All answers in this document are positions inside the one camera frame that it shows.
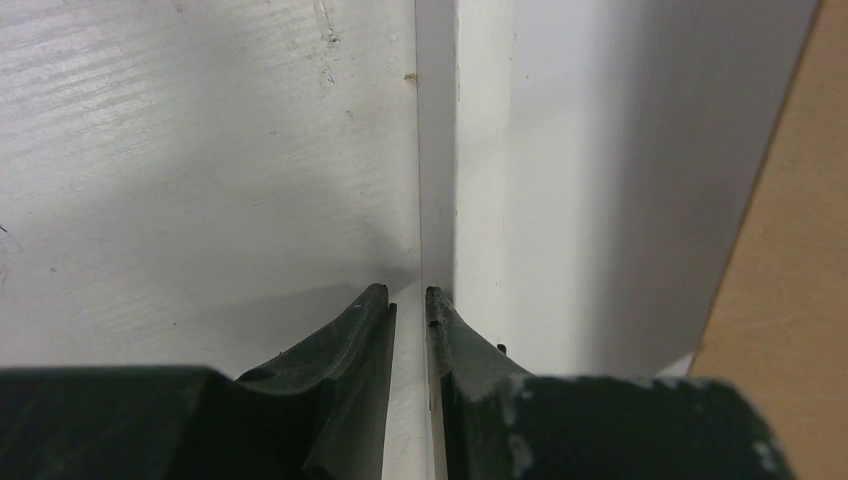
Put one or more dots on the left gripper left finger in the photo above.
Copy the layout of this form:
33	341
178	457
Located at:
315	411

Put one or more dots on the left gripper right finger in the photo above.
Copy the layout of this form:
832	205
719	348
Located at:
492	419

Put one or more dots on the white picture frame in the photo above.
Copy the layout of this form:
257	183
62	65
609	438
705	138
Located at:
586	166

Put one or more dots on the white brown backing board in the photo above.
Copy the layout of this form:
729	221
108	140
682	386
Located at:
778	327

